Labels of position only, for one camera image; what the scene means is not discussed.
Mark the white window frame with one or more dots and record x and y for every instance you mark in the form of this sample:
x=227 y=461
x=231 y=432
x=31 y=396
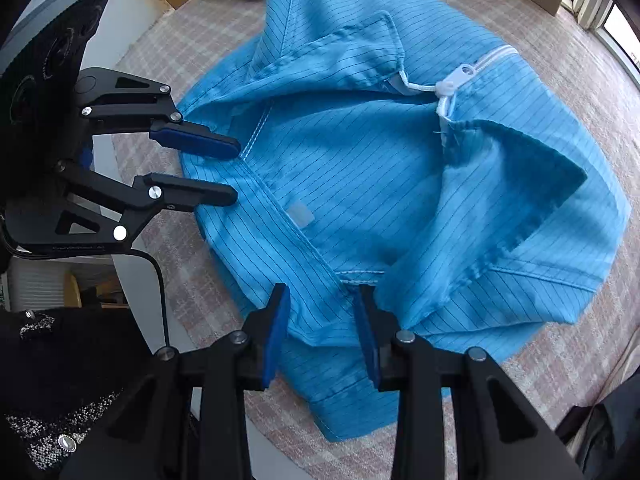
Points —
x=595 y=10

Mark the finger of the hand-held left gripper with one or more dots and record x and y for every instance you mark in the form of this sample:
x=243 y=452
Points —
x=200 y=192
x=200 y=142

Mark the pink plaid blanket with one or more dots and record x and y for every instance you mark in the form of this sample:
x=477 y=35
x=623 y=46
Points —
x=550 y=375

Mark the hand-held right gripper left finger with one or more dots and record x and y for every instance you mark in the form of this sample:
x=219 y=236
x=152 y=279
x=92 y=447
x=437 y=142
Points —
x=275 y=335

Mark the dark grey crumpled garment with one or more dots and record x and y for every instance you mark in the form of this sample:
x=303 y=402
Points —
x=610 y=435

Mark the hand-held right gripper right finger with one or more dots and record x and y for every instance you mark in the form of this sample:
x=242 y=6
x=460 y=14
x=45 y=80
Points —
x=367 y=340

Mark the blue striped jacket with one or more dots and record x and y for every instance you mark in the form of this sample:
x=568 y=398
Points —
x=375 y=185

